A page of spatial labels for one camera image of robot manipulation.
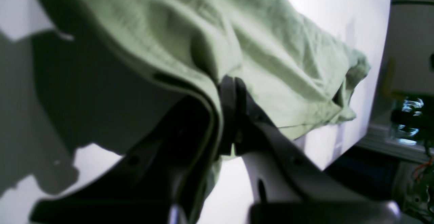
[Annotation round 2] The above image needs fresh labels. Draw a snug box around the green T-shirt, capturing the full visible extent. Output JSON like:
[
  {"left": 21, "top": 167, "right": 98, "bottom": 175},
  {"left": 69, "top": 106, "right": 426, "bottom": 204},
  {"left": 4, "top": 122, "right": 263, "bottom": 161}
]
[{"left": 36, "top": 0, "right": 371, "bottom": 224}]

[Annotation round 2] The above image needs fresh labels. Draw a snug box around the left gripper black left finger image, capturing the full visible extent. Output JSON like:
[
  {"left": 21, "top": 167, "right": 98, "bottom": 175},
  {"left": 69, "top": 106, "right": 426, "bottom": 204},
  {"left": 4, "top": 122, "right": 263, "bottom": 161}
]
[{"left": 31, "top": 96, "right": 213, "bottom": 224}]

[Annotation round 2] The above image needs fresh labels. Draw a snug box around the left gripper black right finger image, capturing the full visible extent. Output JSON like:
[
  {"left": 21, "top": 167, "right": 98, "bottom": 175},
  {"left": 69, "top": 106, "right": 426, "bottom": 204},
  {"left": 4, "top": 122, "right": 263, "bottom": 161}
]
[{"left": 218, "top": 76, "right": 400, "bottom": 224}]

